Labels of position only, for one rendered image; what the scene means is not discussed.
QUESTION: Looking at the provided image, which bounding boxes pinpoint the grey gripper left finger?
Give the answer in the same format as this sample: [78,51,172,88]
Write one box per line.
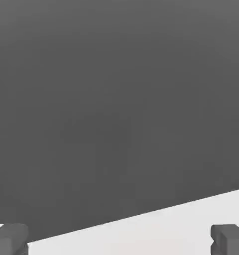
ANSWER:
[0,223,29,255]

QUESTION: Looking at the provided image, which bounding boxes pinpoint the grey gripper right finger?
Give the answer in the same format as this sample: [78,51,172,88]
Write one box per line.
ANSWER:
[210,224,239,255]

